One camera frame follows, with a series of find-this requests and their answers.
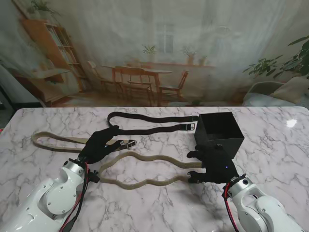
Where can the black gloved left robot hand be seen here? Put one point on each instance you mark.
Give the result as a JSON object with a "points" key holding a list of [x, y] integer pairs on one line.
{"points": [[99, 145]]}

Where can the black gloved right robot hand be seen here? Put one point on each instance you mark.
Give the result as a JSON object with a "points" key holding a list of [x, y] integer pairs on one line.
{"points": [[217, 166]]}

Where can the beige braided belt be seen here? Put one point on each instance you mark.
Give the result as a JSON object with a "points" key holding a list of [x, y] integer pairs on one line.
{"points": [[60, 138], [149, 159]]}

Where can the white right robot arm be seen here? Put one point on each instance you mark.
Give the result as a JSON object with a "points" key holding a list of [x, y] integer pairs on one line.
{"points": [[253, 207]]}

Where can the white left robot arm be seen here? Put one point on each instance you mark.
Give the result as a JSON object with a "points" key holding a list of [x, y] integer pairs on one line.
{"points": [[55, 191]]}

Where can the black belt storage box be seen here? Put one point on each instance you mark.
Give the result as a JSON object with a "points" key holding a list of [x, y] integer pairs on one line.
{"points": [[217, 128]]}

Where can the dark brown braided belt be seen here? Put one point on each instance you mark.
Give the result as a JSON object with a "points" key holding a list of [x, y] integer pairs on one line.
{"points": [[144, 131]]}

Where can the printed room scene backdrop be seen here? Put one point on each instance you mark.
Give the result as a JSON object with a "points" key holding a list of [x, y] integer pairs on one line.
{"points": [[154, 48]]}

